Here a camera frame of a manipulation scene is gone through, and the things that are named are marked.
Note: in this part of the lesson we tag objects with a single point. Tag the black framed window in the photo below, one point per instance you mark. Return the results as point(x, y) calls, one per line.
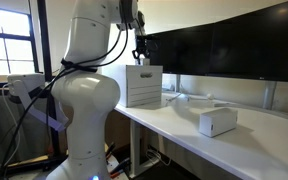
point(10, 53)

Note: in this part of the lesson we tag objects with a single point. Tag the black vertical pole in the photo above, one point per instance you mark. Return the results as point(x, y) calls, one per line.
point(53, 133)

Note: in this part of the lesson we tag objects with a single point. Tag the silver monitor stand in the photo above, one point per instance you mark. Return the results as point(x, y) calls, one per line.
point(269, 95)

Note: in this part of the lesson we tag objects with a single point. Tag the white articulated mount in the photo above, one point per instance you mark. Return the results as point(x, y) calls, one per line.
point(24, 81)

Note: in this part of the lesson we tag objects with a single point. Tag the smaller black monitor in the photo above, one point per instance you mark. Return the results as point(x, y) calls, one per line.
point(184, 50)

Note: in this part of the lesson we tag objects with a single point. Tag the thin silver monitor post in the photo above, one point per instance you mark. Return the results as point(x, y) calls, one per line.
point(178, 83)

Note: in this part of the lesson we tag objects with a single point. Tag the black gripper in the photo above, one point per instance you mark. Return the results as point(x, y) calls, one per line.
point(143, 42)

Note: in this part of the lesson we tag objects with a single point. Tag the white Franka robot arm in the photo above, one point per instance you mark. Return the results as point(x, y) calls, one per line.
point(87, 100)

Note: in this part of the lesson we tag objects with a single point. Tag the small plain white box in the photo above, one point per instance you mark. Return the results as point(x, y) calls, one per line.
point(220, 123)

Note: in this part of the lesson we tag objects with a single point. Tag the small white shutter glasses box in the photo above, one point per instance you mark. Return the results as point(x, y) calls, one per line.
point(146, 62)

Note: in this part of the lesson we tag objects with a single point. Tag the flat white slab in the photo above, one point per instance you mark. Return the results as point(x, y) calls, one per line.
point(225, 104)

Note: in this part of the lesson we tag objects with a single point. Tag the white table leg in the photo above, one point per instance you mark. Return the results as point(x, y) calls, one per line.
point(135, 146)

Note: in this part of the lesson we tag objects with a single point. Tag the brown wooden panel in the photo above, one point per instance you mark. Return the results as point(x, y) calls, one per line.
point(120, 133)

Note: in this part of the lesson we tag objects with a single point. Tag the large black monitor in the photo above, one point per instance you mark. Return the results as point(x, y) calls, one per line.
point(257, 43)

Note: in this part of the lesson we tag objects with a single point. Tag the small white ball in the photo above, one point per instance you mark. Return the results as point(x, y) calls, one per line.
point(210, 97)

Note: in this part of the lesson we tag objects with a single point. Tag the big white cardboard box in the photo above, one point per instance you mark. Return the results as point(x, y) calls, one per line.
point(140, 90)

